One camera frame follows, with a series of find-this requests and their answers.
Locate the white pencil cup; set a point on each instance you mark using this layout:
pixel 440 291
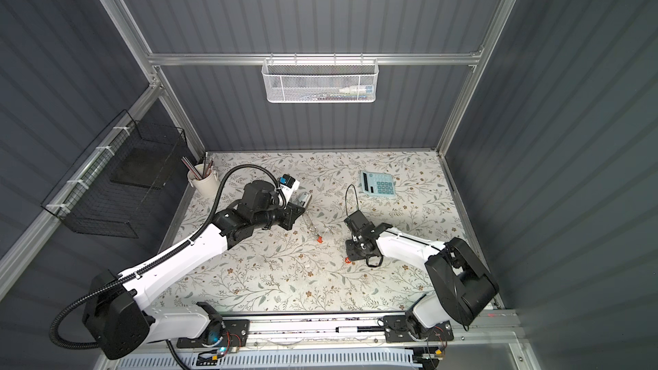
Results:
pixel 202 177

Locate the white wire mesh basket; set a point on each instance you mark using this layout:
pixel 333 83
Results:
pixel 299 83

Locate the white perforated cable tray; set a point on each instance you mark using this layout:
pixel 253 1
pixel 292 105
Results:
pixel 304 358

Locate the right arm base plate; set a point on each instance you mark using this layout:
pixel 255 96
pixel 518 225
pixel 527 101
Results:
pixel 406 328

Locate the aluminium front rail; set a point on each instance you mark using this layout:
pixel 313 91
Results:
pixel 324 330

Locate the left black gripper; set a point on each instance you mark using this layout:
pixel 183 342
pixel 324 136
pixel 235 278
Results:
pixel 291 211

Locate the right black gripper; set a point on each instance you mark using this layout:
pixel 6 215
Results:
pixel 350 252

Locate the black wire mesh basket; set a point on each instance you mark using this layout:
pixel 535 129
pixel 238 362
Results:
pixel 114 191

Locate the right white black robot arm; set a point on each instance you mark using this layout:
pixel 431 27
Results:
pixel 462 285

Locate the light blue calculator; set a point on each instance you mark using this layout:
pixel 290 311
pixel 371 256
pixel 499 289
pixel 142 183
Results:
pixel 378 184

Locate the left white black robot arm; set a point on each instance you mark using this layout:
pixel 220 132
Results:
pixel 123 319

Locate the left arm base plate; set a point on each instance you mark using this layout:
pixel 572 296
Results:
pixel 228 334

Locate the white tube in basket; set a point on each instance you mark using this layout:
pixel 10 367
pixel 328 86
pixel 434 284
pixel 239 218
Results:
pixel 358 91

